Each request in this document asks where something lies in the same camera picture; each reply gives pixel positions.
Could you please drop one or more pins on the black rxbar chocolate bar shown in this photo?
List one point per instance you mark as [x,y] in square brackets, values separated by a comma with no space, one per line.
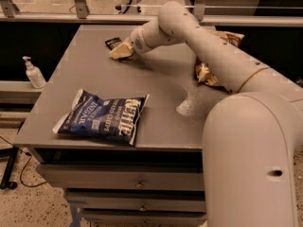
[113,43]

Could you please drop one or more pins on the blue kettle chip bag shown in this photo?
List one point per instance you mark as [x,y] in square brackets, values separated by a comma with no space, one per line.
[110,118]

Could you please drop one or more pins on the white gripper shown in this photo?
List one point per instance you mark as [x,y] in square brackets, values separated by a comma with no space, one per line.
[135,44]

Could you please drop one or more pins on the white pump sanitizer bottle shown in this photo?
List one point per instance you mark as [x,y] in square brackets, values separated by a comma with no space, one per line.
[34,74]

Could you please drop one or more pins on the middle grey drawer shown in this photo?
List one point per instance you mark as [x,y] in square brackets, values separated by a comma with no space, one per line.
[139,200]

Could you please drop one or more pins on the brown sea salt chip bag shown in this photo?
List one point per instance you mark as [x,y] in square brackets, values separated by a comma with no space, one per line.
[202,72]

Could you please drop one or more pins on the black stand leg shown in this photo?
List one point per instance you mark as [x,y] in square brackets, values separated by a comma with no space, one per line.
[10,154]

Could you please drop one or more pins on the metal railing frame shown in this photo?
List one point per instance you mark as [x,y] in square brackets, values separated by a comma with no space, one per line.
[208,12]

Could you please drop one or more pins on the top grey drawer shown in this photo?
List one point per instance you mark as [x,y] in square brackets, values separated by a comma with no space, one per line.
[122,177]

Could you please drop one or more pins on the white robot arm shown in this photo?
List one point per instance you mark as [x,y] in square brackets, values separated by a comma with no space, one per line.
[249,137]

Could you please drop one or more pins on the grey drawer cabinet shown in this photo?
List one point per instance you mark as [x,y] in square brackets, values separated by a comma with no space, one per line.
[170,129]

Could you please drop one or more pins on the grey drawer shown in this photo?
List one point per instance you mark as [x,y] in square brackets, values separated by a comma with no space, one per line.
[122,177]
[144,218]
[139,200]

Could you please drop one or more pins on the bottom grey drawer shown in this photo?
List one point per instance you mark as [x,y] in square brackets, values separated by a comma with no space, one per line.
[144,218]

